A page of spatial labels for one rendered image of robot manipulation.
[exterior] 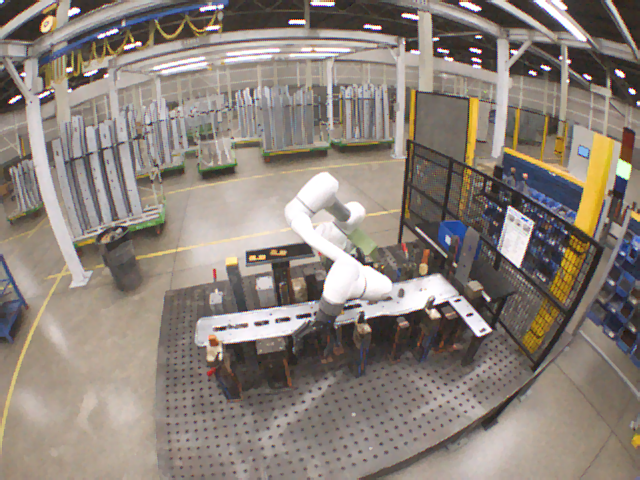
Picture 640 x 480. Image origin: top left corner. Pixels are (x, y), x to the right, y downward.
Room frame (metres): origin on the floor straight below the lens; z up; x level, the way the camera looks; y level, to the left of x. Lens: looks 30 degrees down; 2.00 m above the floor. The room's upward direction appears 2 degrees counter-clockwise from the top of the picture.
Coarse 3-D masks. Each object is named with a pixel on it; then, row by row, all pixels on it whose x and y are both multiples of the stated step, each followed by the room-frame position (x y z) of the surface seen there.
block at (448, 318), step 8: (440, 312) 1.01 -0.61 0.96; (448, 312) 0.98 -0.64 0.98; (440, 320) 0.99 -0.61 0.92; (448, 320) 0.93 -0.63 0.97; (440, 328) 0.96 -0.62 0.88; (448, 328) 0.94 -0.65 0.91; (440, 336) 0.95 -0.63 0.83; (448, 336) 0.95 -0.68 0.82; (432, 344) 0.98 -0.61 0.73; (440, 344) 0.94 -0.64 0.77; (440, 352) 0.94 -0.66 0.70
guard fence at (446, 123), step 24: (432, 96) 3.69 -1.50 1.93; (456, 96) 3.23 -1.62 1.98; (432, 120) 3.66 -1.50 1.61; (456, 120) 3.22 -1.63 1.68; (432, 144) 3.64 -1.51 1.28; (456, 144) 3.19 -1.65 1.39; (456, 168) 3.16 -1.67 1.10; (432, 192) 3.54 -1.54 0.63; (408, 216) 4.09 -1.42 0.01; (432, 216) 3.50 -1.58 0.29
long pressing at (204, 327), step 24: (408, 288) 1.17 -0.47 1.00; (432, 288) 1.16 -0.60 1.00; (264, 312) 1.03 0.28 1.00; (288, 312) 1.03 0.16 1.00; (312, 312) 1.03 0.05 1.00; (384, 312) 1.01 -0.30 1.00; (408, 312) 1.00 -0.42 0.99; (216, 336) 0.86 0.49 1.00; (240, 336) 0.87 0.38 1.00; (264, 336) 0.88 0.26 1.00
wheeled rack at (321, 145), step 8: (328, 96) 8.06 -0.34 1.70; (296, 104) 8.16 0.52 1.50; (304, 104) 8.21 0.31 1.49; (312, 104) 8.27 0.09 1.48; (320, 104) 8.33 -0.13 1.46; (328, 104) 8.05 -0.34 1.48; (328, 112) 8.07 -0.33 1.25; (320, 120) 8.95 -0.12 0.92; (320, 128) 8.95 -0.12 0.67; (320, 136) 8.92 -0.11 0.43; (304, 144) 8.46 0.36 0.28; (312, 144) 8.28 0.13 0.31; (320, 144) 8.32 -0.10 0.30; (328, 144) 8.19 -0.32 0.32; (264, 152) 7.61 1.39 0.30; (272, 152) 7.65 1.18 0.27; (280, 152) 7.69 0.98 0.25; (288, 152) 7.74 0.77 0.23
